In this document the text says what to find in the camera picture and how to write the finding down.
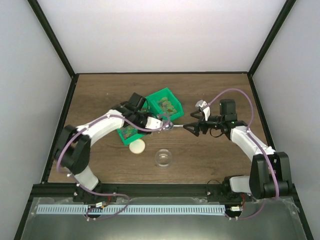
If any light blue slotted cable duct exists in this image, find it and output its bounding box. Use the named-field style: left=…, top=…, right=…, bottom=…
left=35, top=204, right=226, bottom=216

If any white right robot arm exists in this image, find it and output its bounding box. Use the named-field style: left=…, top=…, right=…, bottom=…
left=183, top=99, right=293, bottom=202

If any cream jar lid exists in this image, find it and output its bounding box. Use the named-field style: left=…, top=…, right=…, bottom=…
left=129, top=139, right=146, bottom=154

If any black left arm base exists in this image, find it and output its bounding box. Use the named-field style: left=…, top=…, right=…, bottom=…
left=73, top=183, right=118, bottom=204

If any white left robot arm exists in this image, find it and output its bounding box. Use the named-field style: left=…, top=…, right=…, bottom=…
left=54, top=101, right=164, bottom=202

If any green bin with popsicle candies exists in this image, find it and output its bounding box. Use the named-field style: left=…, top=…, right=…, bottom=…
left=144, top=87, right=185, bottom=121

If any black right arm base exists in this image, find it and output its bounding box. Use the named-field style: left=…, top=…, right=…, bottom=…
left=205, top=175, right=252, bottom=203

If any green bin with star candies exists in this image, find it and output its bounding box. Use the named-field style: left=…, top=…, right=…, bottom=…
left=116, top=126, right=143, bottom=146

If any clear glass jar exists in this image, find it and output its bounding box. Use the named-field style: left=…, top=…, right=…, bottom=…
left=154, top=149, right=173, bottom=167

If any silver metal scoop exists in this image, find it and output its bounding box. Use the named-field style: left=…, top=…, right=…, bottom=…
left=163, top=122, right=184, bottom=131

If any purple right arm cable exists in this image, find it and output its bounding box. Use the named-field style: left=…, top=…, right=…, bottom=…
left=206, top=88, right=280, bottom=221

